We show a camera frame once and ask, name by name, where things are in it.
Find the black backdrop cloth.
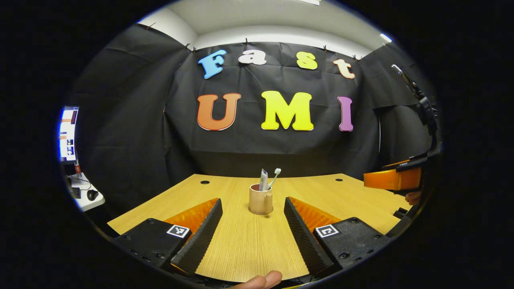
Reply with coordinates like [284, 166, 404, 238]
[66, 24, 438, 225]

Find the white toothbrush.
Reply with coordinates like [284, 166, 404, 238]
[266, 168, 281, 190]

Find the white side table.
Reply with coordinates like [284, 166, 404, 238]
[65, 173, 106, 212]

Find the computer monitor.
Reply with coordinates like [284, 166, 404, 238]
[59, 106, 80, 162]

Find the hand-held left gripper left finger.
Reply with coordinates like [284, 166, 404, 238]
[112, 197, 223, 277]

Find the wooden desktop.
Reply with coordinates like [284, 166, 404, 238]
[107, 173, 412, 283]

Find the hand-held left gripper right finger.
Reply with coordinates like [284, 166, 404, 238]
[284, 197, 392, 275]

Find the beige cup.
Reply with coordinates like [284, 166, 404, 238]
[249, 183, 274, 215]

